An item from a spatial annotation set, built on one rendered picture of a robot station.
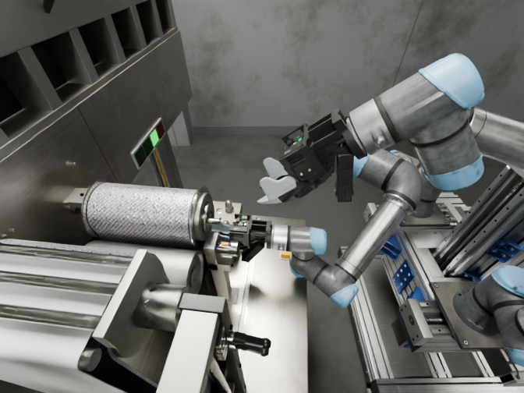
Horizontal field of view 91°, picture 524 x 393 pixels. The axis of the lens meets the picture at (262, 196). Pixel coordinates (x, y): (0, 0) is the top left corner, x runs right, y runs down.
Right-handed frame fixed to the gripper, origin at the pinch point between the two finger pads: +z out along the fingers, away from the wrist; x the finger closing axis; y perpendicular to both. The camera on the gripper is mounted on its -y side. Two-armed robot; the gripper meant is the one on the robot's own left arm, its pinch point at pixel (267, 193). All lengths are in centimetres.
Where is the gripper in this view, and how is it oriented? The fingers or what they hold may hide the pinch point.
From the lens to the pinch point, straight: 52.0
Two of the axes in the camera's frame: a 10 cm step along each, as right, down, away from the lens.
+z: -7.7, 3.9, 5.1
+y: -6.3, -6.0, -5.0
